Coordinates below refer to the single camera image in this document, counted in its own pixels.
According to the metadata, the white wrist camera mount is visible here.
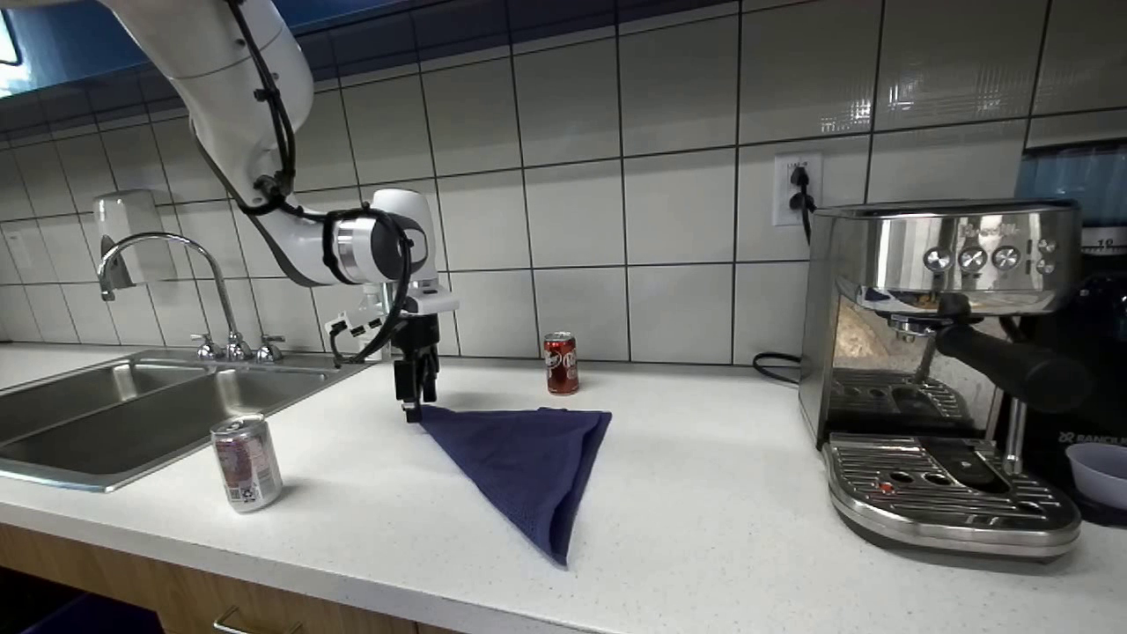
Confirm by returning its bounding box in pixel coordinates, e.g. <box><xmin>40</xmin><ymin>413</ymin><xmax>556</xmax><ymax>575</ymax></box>
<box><xmin>400</xmin><ymin>270</ymin><xmax>461</xmax><ymax>319</ymax></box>

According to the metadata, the black portafilter handle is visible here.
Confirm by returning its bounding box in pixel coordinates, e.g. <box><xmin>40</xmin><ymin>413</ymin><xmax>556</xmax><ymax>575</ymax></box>
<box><xmin>928</xmin><ymin>290</ymin><xmax>1094</xmax><ymax>415</ymax></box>

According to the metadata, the black countertop appliance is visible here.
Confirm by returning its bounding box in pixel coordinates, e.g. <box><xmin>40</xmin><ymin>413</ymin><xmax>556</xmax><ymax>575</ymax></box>
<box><xmin>1049</xmin><ymin>217</ymin><xmax>1127</xmax><ymax>530</ymax></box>

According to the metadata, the blue cloth towel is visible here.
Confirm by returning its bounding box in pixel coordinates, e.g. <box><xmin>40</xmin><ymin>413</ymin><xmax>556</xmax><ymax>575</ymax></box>
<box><xmin>417</xmin><ymin>403</ymin><xmax>617</xmax><ymax>572</ymax></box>

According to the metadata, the stainless espresso machine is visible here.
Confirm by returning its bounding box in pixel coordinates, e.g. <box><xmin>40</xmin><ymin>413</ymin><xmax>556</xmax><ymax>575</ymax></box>
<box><xmin>795</xmin><ymin>199</ymin><xmax>1090</xmax><ymax>565</ymax></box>

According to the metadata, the blue box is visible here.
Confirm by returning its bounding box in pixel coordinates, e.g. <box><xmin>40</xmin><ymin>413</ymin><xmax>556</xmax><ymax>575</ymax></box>
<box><xmin>1012</xmin><ymin>136</ymin><xmax>1127</xmax><ymax>229</ymax></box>

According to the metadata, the wooden base cabinet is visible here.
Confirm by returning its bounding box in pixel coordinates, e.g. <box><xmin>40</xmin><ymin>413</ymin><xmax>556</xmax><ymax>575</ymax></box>
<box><xmin>0</xmin><ymin>517</ymin><xmax>466</xmax><ymax>634</ymax></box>

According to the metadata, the stainless steel sink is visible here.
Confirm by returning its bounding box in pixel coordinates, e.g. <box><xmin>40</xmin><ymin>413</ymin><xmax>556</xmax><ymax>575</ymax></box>
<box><xmin>0</xmin><ymin>357</ymin><xmax>371</xmax><ymax>497</ymax></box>

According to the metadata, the blue overhead cabinet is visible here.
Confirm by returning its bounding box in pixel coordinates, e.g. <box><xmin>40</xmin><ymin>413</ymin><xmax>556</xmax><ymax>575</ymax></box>
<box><xmin>0</xmin><ymin>0</ymin><xmax>752</xmax><ymax>108</ymax></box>

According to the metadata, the black power plug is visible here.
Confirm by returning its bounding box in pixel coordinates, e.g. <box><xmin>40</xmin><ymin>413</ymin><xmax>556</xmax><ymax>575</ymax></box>
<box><xmin>784</xmin><ymin>163</ymin><xmax>819</xmax><ymax>247</ymax></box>

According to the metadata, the translucent wall dispenser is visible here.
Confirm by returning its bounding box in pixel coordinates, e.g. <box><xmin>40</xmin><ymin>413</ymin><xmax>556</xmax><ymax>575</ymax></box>
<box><xmin>93</xmin><ymin>186</ymin><xmax>164</xmax><ymax>294</ymax></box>

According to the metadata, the clear soap pump bottle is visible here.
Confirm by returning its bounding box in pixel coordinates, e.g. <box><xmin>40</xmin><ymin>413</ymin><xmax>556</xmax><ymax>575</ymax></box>
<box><xmin>352</xmin><ymin>277</ymin><xmax>392</xmax><ymax>365</ymax></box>

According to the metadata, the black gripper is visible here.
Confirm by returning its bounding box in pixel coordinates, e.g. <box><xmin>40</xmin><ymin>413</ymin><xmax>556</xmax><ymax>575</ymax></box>
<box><xmin>388</xmin><ymin>309</ymin><xmax>445</xmax><ymax>425</ymax></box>

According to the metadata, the red Dr Pepper can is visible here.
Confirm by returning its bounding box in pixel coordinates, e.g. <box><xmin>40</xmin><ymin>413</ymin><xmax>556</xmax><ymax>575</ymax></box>
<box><xmin>539</xmin><ymin>328</ymin><xmax>586</xmax><ymax>398</ymax></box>

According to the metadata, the black power cable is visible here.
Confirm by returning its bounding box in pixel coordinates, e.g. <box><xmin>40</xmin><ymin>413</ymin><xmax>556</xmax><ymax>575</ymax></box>
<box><xmin>746</xmin><ymin>345</ymin><xmax>812</xmax><ymax>388</ymax></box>

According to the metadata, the purple bowl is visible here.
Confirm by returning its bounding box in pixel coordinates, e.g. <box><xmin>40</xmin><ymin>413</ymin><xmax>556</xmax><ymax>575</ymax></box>
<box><xmin>1063</xmin><ymin>437</ymin><xmax>1127</xmax><ymax>511</ymax></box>

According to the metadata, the white wall outlet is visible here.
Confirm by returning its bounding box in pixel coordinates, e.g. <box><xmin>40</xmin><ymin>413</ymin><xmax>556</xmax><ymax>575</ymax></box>
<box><xmin>768</xmin><ymin>153</ymin><xmax>826</xmax><ymax>229</ymax></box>

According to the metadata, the silver Diet Coke can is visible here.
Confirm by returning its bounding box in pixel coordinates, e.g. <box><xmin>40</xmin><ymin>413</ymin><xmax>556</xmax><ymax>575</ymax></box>
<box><xmin>209</xmin><ymin>413</ymin><xmax>290</xmax><ymax>517</ymax></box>

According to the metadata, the chrome sink faucet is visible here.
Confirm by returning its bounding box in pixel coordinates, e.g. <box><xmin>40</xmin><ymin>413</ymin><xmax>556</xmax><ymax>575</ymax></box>
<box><xmin>93</xmin><ymin>226</ymin><xmax>290</xmax><ymax>365</ymax></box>

